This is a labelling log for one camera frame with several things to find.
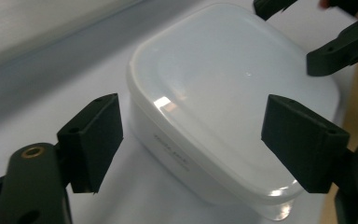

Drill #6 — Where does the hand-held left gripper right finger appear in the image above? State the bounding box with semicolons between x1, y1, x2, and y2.
260;94;351;194

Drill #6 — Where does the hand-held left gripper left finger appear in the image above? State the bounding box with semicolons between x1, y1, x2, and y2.
56;92;124;194

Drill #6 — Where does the white plastic container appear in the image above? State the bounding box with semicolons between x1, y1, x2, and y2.
126;2;342;222

